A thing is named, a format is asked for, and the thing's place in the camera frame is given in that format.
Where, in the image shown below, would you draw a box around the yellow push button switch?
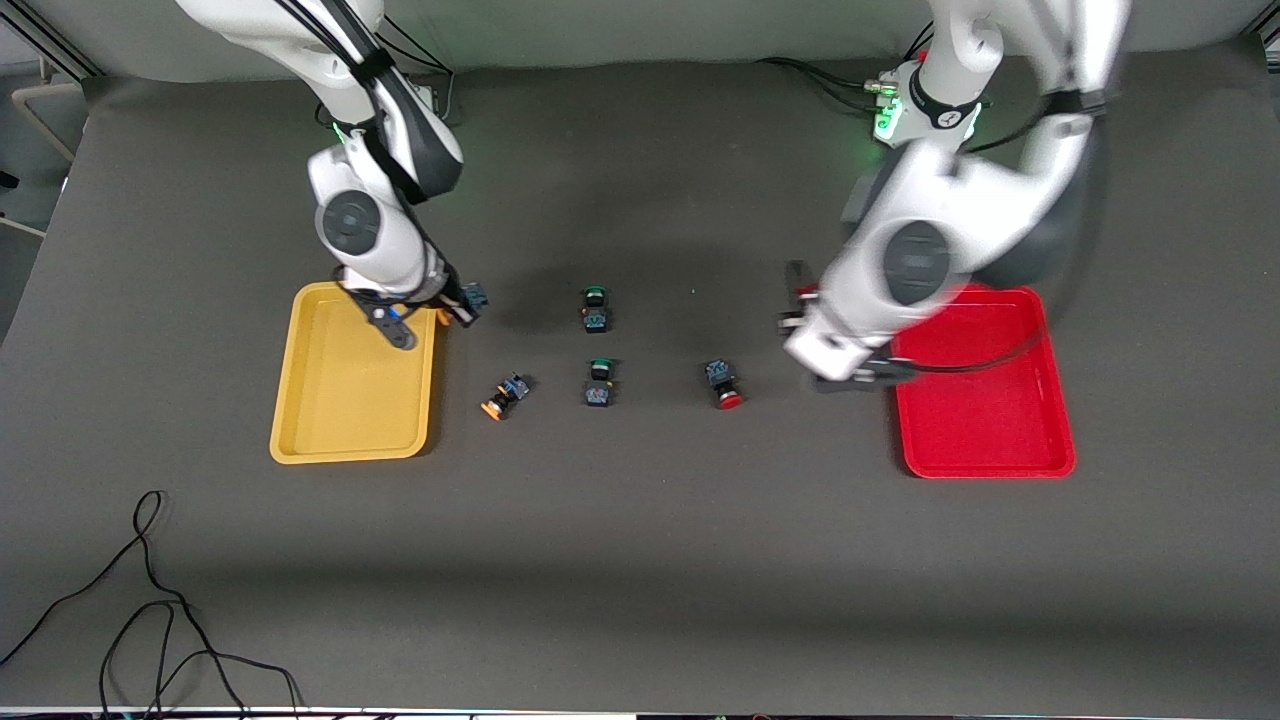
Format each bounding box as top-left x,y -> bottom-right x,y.
480,374 -> 534,422
433,283 -> 489,329

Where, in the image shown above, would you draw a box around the yellow plastic tray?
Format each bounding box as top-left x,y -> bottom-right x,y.
269,281 -> 440,466

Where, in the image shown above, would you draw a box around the red plastic tray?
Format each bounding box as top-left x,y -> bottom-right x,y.
888,284 -> 1078,480

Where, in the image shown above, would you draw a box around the dark grey table cloth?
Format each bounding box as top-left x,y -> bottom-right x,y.
0,40 -> 1280,713

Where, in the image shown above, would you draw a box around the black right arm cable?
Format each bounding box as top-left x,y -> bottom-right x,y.
270,0 -> 431,206

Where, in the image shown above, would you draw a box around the black right arm base cables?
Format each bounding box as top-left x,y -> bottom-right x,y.
380,15 -> 458,126

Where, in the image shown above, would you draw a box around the black arm base cables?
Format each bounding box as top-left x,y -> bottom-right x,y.
380,15 -> 458,126
755,20 -> 936,113

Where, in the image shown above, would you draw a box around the black left arm base cables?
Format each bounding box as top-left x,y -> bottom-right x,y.
755,20 -> 936,113

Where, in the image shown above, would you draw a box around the thin black loose cable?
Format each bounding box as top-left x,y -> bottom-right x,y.
0,489 -> 303,720

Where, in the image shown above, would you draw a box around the beige metal frame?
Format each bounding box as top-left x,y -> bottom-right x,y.
12,58 -> 91,163

